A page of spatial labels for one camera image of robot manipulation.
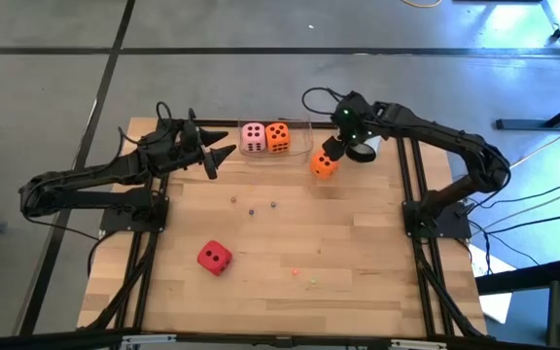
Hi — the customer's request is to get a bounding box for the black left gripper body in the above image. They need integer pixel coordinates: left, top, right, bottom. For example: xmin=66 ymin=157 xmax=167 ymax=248
xmin=153 ymin=109 xmax=219 ymax=182

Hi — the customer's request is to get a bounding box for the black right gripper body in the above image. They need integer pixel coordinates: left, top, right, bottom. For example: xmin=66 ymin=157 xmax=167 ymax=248
xmin=331 ymin=90 xmax=384 ymax=148

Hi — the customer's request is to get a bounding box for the orange foam die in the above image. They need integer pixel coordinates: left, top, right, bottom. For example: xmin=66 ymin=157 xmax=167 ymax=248
xmin=264 ymin=122 xmax=292 ymax=155
xmin=309 ymin=149 xmax=340 ymax=182

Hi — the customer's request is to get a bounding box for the light pink foam die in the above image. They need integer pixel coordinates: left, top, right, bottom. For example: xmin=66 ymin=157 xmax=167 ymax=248
xmin=240 ymin=122 xmax=267 ymax=155

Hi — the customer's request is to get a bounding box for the red foam die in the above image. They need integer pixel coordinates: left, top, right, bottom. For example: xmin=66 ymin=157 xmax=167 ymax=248
xmin=196 ymin=239 xmax=234 ymax=278

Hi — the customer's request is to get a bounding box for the clear plastic bin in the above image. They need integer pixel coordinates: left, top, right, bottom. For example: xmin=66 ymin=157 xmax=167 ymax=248
xmin=237 ymin=116 xmax=315 ymax=164

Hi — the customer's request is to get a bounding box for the black desk leg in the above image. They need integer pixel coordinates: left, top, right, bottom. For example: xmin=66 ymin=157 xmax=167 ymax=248
xmin=496 ymin=90 xmax=560 ymax=132

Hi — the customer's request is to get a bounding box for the white paper sheet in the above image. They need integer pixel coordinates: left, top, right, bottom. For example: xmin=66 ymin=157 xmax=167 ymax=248
xmin=468 ymin=242 xmax=515 ymax=326

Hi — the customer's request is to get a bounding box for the black aluminium frame rail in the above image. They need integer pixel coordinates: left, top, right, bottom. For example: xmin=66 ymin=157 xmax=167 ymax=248
xmin=79 ymin=174 xmax=170 ymax=333
xmin=395 ymin=138 xmax=488 ymax=339
xmin=192 ymin=118 xmax=339 ymax=129
xmin=0 ymin=328 xmax=560 ymax=350

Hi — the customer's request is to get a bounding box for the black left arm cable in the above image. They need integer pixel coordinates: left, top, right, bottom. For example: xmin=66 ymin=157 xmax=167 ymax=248
xmin=117 ymin=100 xmax=175 ymax=147

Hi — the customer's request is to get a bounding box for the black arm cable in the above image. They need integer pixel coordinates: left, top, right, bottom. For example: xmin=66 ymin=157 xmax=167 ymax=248
xmin=117 ymin=100 xmax=175 ymax=147
xmin=301 ymin=87 xmax=345 ymax=118

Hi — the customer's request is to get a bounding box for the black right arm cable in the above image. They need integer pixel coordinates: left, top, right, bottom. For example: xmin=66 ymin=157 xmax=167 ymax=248
xmin=301 ymin=87 xmax=345 ymax=118

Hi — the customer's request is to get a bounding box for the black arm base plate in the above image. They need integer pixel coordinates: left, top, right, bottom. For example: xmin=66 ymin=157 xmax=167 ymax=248
xmin=402 ymin=198 xmax=473 ymax=240
xmin=98 ymin=193 xmax=170 ymax=234

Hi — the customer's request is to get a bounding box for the yellow floor cable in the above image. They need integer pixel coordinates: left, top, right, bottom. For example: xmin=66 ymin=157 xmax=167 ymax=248
xmin=400 ymin=0 xmax=444 ymax=9

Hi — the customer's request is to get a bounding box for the black floor cable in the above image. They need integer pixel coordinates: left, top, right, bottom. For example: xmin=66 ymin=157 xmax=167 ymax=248
xmin=467 ymin=178 xmax=560 ymax=273
xmin=20 ymin=216 xmax=112 ymax=279

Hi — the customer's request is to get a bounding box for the grey floor cable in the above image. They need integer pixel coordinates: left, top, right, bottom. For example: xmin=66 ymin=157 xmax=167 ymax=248
xmin=507 ymin=129 xmax=560 ymax=170

